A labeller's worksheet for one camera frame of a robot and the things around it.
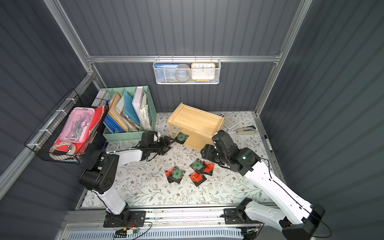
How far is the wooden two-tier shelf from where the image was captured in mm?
845

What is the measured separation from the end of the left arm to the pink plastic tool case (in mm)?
245

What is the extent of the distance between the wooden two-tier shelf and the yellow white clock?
19cm
